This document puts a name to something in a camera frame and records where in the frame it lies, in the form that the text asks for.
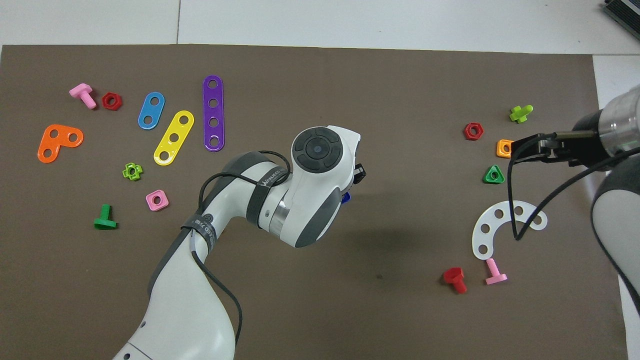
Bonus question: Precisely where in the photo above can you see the red hexagonal-head plastic screw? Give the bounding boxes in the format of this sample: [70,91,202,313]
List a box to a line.
[443,267,468,294]

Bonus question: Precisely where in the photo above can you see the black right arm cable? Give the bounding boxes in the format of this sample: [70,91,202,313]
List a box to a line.
[507,140,640,242]

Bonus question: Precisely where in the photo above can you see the pink square plastic nut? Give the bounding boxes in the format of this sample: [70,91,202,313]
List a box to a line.
[145,189,170,212]

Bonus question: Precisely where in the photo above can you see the purple four-hole plastic plate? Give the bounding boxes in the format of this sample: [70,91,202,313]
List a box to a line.
[202,75,226,152]

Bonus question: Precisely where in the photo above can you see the pink plastic screw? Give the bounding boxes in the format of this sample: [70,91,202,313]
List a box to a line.
[68,83,98,110]
[484,258,508,286]

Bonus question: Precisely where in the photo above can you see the green triangular plastic nut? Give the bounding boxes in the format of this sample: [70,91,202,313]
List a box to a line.
[482,164,504,185]

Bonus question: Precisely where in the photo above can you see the orange angled three-hole plate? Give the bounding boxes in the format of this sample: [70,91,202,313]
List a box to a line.
[37,124,85,164]

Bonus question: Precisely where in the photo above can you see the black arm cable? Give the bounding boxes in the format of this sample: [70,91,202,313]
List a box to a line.
[191,150,292,347]
[507,140,640,242]

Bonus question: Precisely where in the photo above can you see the white curved five-hole plate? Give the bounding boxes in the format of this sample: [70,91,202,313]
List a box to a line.
[471,200,549,261]

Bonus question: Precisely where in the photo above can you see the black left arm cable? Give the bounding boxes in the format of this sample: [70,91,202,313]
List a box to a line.
[191,150,292,347]

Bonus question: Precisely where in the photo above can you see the brown table mat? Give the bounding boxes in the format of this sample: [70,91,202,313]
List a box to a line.
[0,44,630,360]

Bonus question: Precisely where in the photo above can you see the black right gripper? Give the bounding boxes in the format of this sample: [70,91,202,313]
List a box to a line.
[511,111,616,169]

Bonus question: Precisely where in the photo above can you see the dark green plastic screw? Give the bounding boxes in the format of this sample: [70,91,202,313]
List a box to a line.
[93,203,118,231]

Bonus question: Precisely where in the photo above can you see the yellow three-hole plastic plate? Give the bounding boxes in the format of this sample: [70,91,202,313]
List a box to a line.
[153,110,195,167]

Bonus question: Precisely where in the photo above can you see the grey ribbed metal device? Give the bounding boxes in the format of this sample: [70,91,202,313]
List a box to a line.
[602,0,640,33]

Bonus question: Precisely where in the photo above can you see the lime green cross screw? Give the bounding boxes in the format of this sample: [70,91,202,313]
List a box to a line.
[509,104,534,124]

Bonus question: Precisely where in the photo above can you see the blue two-hole plastic plate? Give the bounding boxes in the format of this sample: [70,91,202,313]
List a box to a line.
[138,91,166,131]

